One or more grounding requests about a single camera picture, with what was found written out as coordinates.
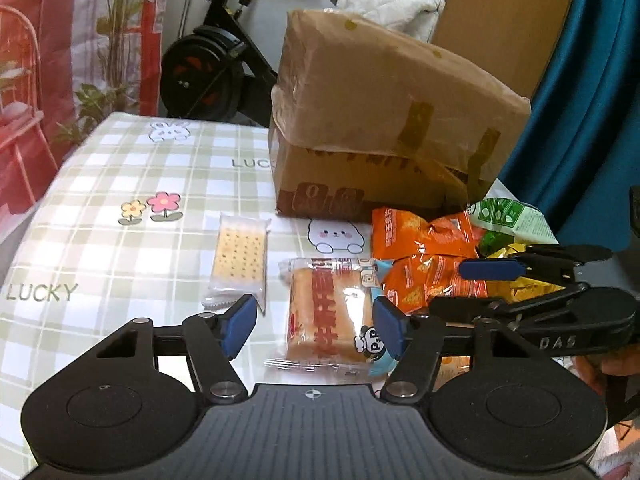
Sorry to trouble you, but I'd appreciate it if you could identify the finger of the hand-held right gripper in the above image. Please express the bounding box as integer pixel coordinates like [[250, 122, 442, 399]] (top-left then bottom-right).
[[457, 245, 613, 288], [429, 282, 591, 331]]

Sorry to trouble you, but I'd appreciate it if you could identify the green and white snack packet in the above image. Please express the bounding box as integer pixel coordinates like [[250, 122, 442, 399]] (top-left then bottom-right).
[[470, 197, 560, 247]]

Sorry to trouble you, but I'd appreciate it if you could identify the brown cardboard box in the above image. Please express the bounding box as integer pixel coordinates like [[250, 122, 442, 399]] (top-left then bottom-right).
[[268, 8, 532, 222]]

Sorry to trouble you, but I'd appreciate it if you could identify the person's right hand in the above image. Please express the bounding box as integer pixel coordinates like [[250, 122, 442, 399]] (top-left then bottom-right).
[[575, 350, 640, 386]]

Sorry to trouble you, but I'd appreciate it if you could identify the red striped cake packet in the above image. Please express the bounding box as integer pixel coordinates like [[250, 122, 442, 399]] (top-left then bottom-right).
[[264, 256, 396, 378]]

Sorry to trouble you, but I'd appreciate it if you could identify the orange snack packet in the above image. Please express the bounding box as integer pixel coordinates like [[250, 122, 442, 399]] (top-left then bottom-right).
[[425, 211, 487, 261], [381, 255, 490, 317], [371, 207, 433, 262]]

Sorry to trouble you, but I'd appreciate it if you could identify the white quilted garment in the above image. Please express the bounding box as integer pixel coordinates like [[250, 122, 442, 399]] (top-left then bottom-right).
[[332, 0, 446, 43]]

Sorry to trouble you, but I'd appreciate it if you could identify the black exercise bike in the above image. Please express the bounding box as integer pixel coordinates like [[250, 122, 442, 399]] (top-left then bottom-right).
[[160, 0, 381, 128]]

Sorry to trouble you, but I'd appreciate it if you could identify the wooden board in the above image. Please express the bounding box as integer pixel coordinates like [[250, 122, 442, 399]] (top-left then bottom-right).
[[431, 0, 583, 101]]

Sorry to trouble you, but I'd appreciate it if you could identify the teal curtain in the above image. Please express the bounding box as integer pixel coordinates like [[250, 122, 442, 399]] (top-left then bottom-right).
[[500, 0, 640, 246]]

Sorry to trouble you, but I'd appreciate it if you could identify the yellow snack packet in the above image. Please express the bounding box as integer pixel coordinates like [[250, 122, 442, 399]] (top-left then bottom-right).
[[487, 277, 568, 302], [482, 242, 532, 261]]

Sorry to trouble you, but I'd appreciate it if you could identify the clear cracker packet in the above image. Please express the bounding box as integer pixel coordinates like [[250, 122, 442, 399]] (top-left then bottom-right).
[[201, 211, 272, 317]]

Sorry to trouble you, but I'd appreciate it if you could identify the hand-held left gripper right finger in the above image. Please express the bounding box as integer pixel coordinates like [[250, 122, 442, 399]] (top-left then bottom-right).
[[372, 296, 531, 403]]

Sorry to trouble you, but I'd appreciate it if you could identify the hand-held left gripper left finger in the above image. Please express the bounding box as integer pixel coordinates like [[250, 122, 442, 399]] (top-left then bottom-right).
[[89, 294, 258, 406]]

